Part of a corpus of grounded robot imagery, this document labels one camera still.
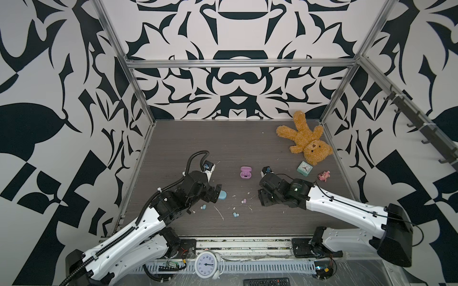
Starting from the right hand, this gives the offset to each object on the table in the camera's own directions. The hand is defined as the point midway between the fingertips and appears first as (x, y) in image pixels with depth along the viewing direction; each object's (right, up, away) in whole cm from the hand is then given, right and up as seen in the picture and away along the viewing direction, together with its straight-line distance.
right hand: (261, 193), depth 79 cm
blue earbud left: (-26, -8, +5) cm, 28 cm away
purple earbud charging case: (-5, +6, +17) cm, 19 cm away
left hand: (-23, +8, -4) cm, 24 cm away
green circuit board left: (-37, -27, -8) cm, 46 cm away
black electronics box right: (+23, -27, -8) cm, 37 cm away
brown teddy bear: (+32, +18, +17) cm, 40 cm away
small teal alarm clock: (+26, +8, +17) cm, 32 cm away
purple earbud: (-7, -6, +7) cm, 11 cm away
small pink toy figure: (+34, +5, +14) cm, 37 cm away
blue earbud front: (-12, -11, +3) cm, 16 cm away
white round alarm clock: (-22, -24, -11) cm, 34 cm away
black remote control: (0, -29, -13) cm, 31 cm away
